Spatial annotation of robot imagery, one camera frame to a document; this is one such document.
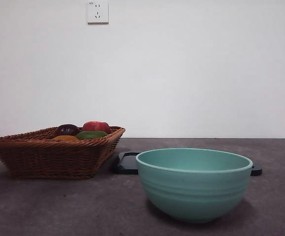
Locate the orange fruit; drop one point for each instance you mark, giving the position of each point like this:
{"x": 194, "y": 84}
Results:
{"x": 64, "y": 138}

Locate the teal ribbed bowl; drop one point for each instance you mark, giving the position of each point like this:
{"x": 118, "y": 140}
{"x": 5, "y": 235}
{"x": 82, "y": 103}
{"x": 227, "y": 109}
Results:
{"x": 194, "y": 191}

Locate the red fruit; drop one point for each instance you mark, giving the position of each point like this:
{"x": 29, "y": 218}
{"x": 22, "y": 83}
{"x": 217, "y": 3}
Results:
{"x": 95, "y": 126}

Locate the dark rectangular tray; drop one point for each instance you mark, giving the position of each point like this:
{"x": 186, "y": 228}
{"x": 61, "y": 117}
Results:
{"x": 126, "y": 164}

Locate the green fruit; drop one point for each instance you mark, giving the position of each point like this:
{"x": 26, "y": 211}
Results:
{"x": 90, "y": 135}

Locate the dark purple fruit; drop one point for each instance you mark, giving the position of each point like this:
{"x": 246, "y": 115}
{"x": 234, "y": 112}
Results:
{"x": 66, "y": 129}

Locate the brown wicker basket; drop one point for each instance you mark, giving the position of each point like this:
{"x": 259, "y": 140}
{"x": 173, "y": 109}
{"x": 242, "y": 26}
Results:
{"x": 48, "y": 157}

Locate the white wall socket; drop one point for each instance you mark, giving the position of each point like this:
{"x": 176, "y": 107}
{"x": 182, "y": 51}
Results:
{"x": 98, "y": 12}

